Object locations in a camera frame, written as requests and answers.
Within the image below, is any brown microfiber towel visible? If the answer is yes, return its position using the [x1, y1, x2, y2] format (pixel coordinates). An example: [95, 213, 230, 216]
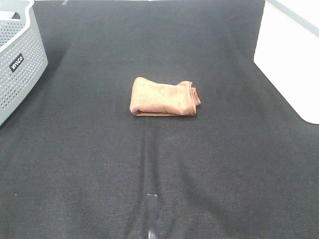
[130, 77, 201, 117]

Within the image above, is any black table cloth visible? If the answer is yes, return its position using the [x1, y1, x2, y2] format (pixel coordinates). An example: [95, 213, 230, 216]
[0, 0, 319, 239]

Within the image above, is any grey tape strip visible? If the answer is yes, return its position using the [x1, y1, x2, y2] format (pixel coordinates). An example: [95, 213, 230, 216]
[147, 194, 159, 239]

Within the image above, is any white plastic storage bin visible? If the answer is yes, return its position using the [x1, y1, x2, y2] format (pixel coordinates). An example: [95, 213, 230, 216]
[254, 0, 319, 124]

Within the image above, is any grey perforated plastic basket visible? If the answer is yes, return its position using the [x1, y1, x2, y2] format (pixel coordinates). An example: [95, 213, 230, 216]
[0, 0, 48, 123]

